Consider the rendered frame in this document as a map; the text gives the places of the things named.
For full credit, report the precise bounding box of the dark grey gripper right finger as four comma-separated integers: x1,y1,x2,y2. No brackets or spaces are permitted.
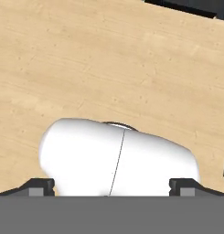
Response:
168,177,224,197

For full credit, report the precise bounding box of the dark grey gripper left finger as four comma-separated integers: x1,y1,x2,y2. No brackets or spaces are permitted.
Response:
0,177,56,197

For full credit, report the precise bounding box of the white rounded cylinder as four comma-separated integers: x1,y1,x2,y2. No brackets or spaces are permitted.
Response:
37,117,202,197

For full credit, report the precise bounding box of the black kitchen cabinet base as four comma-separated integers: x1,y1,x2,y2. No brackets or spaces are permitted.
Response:
143,0,224,22

